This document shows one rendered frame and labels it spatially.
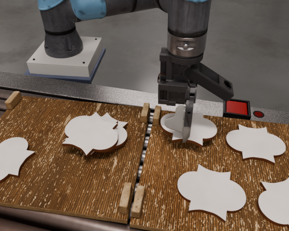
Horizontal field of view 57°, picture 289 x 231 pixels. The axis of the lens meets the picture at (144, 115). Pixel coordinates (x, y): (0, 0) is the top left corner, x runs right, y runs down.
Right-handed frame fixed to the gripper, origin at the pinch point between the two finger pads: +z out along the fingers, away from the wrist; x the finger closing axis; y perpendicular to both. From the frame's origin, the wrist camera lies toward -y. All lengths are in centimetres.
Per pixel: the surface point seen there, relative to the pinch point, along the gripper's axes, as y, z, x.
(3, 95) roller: 59, 5, -11
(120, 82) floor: 64, 96, -157
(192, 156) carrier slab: -1.7, 4.0, 6.6
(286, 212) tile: -19.9, 3.4, 18.6
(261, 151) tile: -17.7, 3.4, 3.1
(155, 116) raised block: 8.6, 1.0, -3.2
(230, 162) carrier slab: -10.3, 4.2, 7.1
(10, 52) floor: 201, 93, -196
